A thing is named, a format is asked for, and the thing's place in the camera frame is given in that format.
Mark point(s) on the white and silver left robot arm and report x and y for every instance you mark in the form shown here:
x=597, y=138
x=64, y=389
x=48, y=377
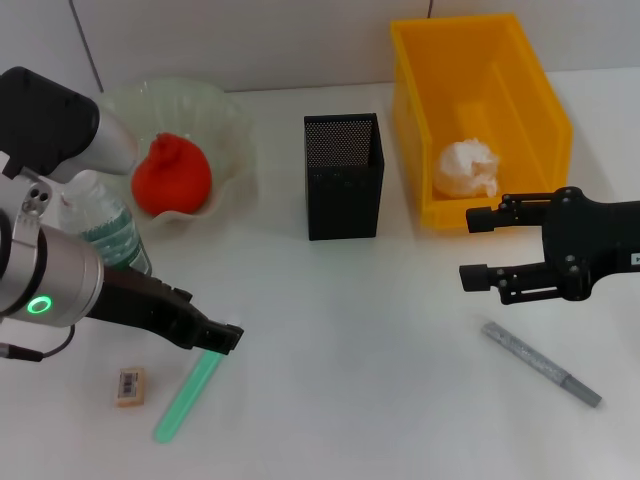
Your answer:
x=55, y=280

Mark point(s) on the beige eraser with barcode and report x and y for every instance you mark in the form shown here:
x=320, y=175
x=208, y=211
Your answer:
x=131, y=387

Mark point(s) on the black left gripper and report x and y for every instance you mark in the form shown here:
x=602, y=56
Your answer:
x=145, y=305

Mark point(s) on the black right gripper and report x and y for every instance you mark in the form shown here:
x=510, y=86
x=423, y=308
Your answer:
x=595, y=235

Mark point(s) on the yellow plastic storage bin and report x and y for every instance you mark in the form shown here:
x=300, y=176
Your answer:
x=475, y=75

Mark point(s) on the grey marker pen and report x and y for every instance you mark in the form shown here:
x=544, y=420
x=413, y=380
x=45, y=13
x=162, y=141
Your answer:
x=540, y=365

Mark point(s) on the red-orange fruit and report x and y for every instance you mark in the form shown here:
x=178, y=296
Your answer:
x=170, y=180

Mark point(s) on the black mesh pen holder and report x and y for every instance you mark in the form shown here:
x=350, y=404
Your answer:
x=345, y=200

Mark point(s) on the translucent green wavy fruit bowl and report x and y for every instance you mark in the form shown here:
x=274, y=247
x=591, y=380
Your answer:
x=200, y=115

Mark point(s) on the white paper ball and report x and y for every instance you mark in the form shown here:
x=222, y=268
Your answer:
x=465, y=167

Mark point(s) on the light green pen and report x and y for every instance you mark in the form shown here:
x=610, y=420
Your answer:
x=185, y=395

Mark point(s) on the clear water bottle green label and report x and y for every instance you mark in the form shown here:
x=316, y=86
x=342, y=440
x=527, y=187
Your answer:
x=110, y=230

